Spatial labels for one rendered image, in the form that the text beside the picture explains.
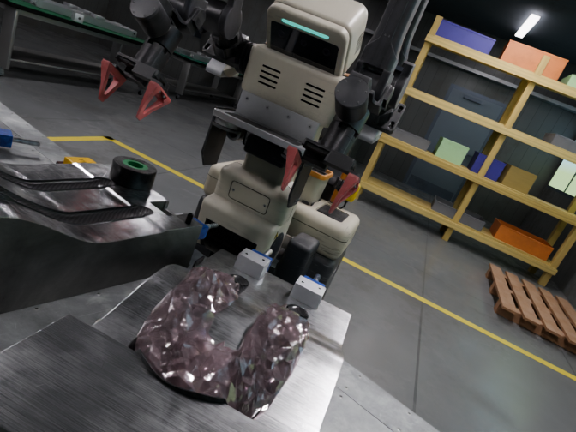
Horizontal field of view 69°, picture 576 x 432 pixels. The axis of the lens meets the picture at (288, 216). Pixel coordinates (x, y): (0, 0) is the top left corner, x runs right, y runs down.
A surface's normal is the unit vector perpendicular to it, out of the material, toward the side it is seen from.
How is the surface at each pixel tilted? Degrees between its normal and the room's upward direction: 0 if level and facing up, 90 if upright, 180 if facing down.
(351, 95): 63
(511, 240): 90
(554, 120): 90
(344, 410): 0
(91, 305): 0
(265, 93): 98
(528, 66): 90
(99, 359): 0
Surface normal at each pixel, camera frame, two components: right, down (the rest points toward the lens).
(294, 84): -0.37, 0.30
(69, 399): 0.37, -0.88
